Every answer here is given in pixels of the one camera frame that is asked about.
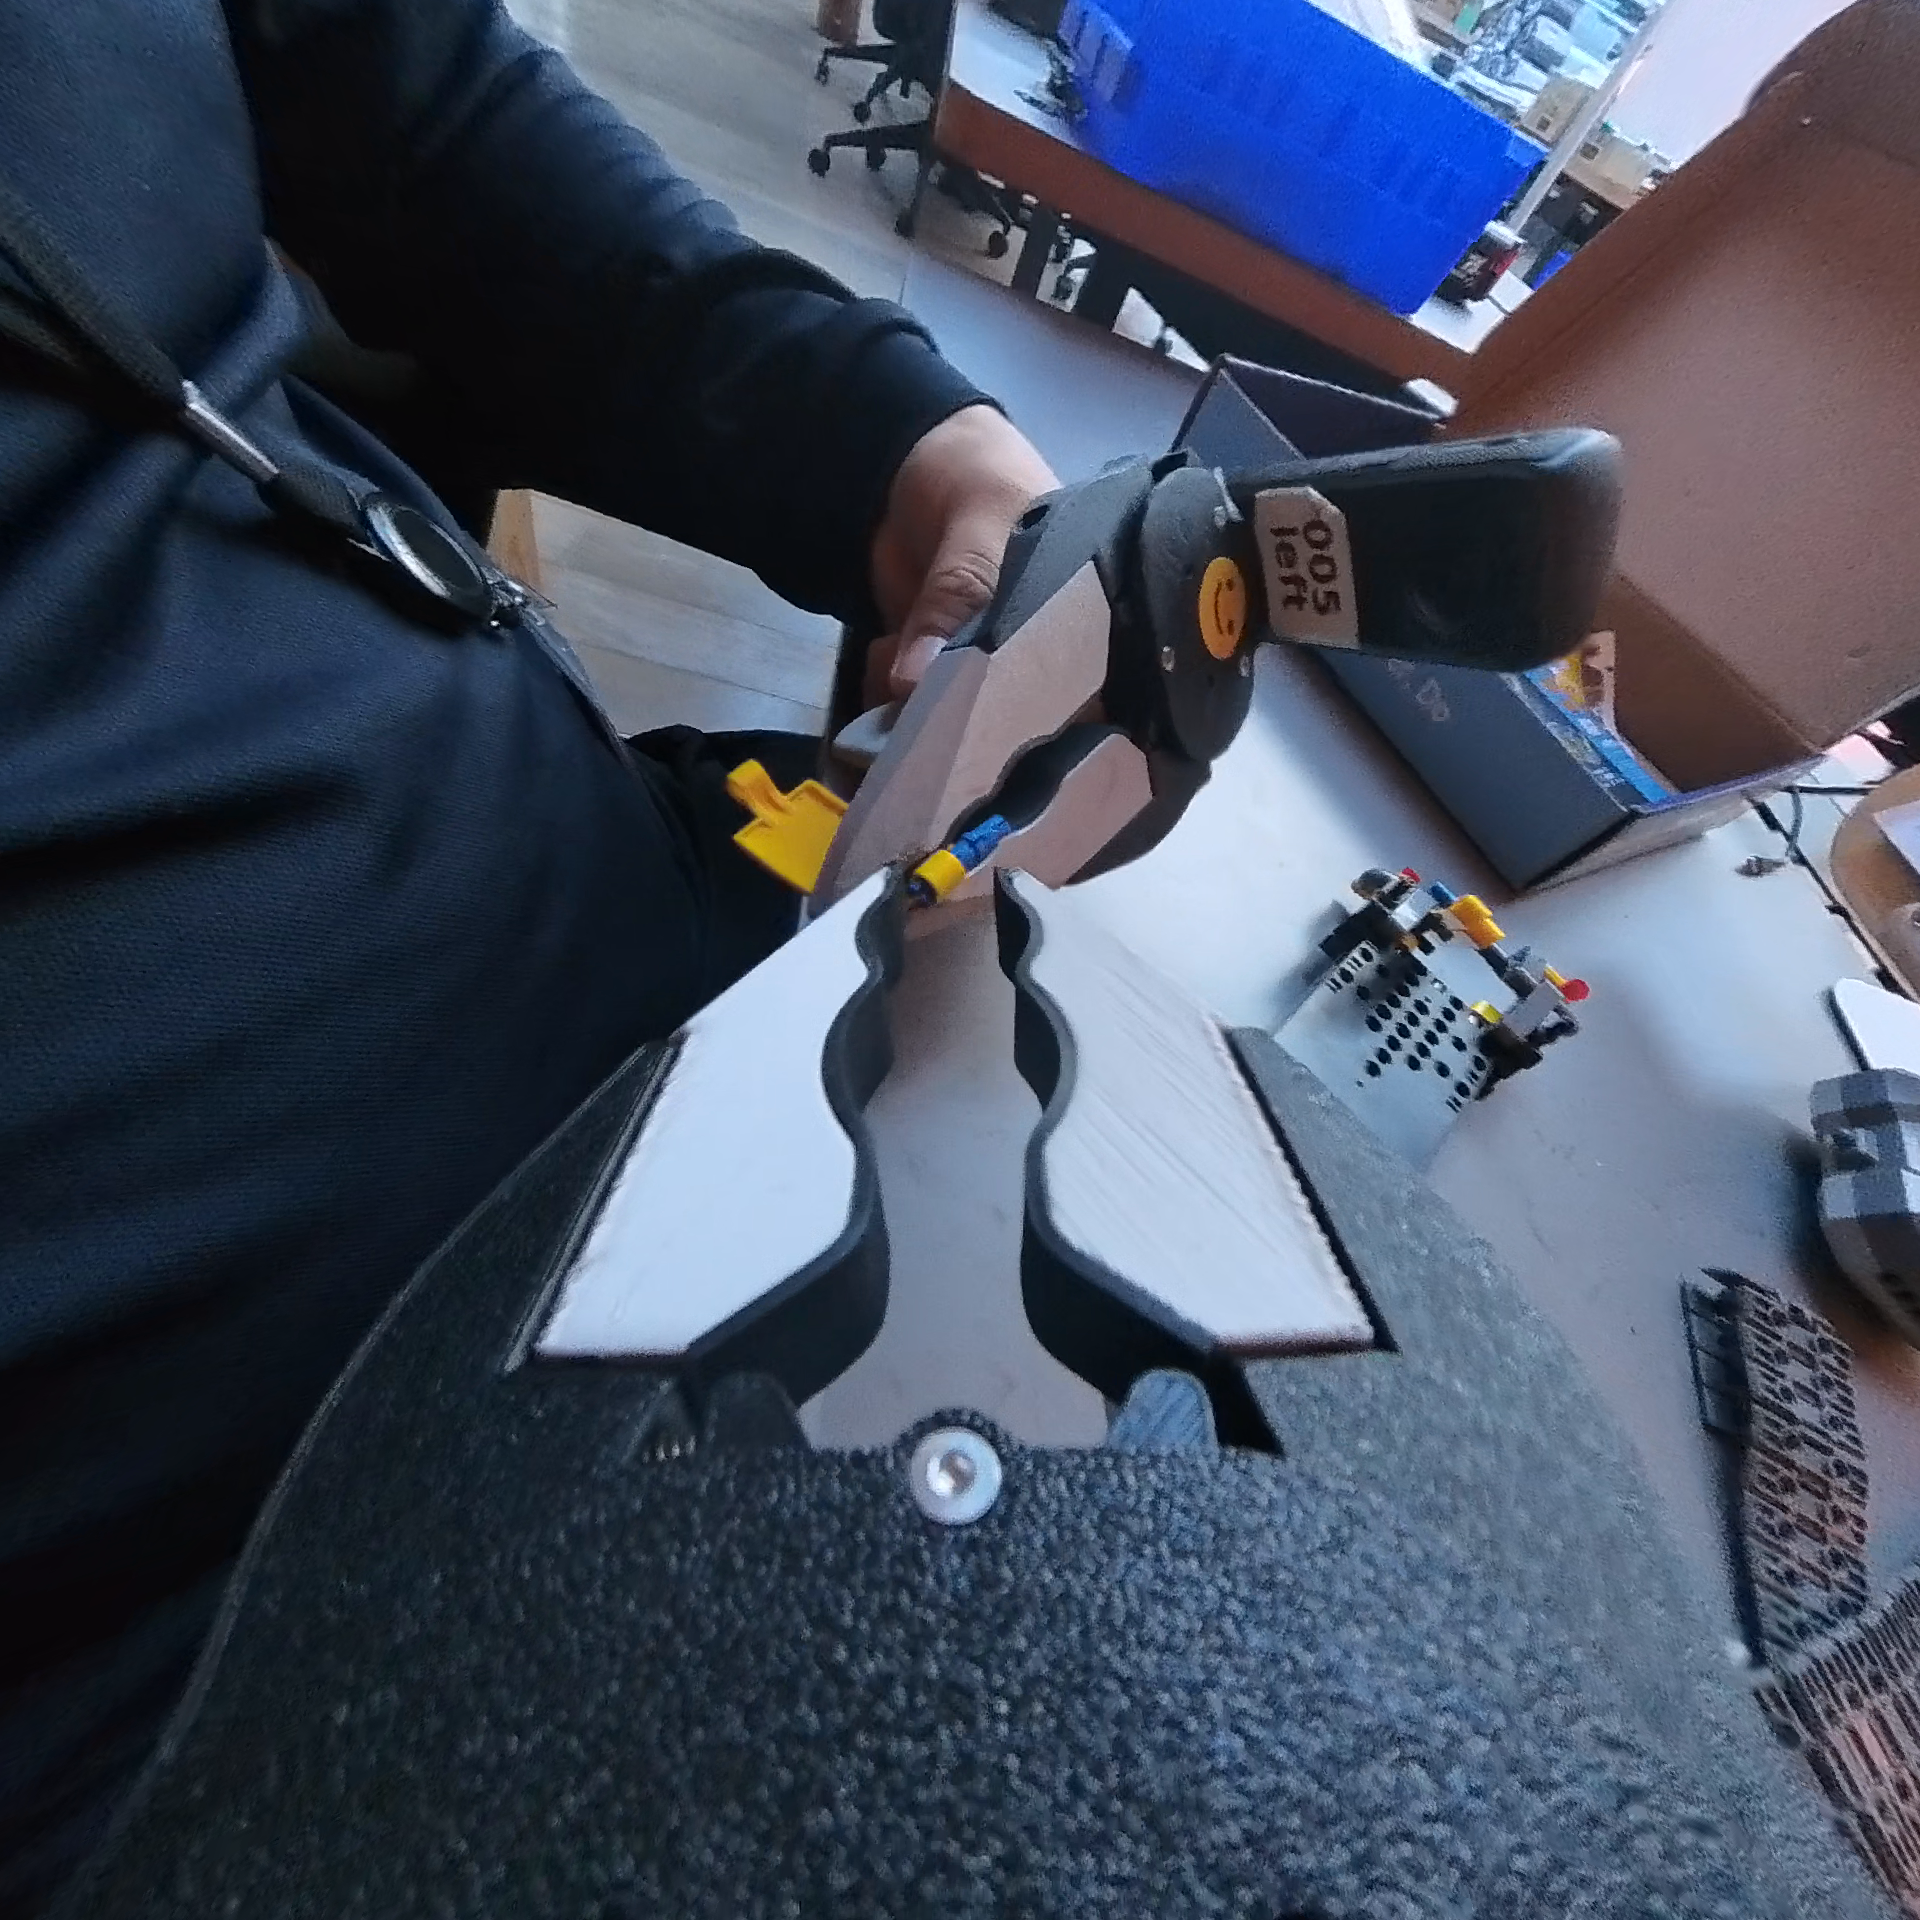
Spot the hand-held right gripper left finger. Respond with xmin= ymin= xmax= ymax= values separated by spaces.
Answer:
xmin=533 ymin=866 xmax=905 ymax=1365

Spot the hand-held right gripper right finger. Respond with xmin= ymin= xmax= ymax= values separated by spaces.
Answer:
xmin=991 ymin=866 xmax=1383 ymax=1354

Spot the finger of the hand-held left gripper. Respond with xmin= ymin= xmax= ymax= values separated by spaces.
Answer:
xmin=814 ymin=578 xmax=1121 ymax=902
xmin=986 ymin=727 xmax=1160 ymax=894

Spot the yellow scoop piece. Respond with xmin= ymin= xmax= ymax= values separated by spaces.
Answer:
xmin=730 ymin=757 xmax=1022 ymax=911

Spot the person's left forearm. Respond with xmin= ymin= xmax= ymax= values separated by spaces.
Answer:
xmin=221 ymin=0 xmax=1007 ymax=623

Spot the grey desk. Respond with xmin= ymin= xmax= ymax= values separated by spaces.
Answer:
xmin=810 ymin=641 xmax=1920 ymax=1651

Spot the person's left hand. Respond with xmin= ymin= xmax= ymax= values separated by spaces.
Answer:
xmin=864 ymin=400 xmax=1066 ymax=709

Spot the black perforated brick model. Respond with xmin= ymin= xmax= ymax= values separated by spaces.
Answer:
xmin=1270 ymin=866 xmax=1588 ymax=1161

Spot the colourful instruction booklet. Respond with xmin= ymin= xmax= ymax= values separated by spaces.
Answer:
xmin=1509 ymin=627 xmax=1684 ymax=815

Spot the dark blue cardboard box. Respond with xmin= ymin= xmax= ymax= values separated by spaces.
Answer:
xmin=1170 ymin=0 xmax=1920 ymax=899

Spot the brown side table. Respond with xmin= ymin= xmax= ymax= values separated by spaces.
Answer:
xmin=933 ymin=33 xmax=1488 ymax=397

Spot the blue storage bin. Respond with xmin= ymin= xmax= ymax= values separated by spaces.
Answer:
xmin=1053 ymin=0 xmax=1550 ymax=321

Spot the person's dark clothed body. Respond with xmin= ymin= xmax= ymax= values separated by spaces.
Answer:
xmin=0 ymin=0 xmax=839 ymax=1920

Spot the black office chair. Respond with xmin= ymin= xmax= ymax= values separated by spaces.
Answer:
xmin=803 ymin=0 xmax=1022 ymax=260

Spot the grey tread track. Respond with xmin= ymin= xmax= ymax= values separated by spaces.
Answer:
xmin=1755 ymin=1580 xmax=1920 ymax=1900
xmin=1684 ymin=1271 xmax=1879 ymax=1671

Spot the black cable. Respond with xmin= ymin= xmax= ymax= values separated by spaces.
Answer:
xmin=1739 ymin=779 xmax=1868 ymax=920

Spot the black drawstring with toggle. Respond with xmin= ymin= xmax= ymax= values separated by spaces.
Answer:
xmin=0 ymin=174 xmax=560 ymax=633

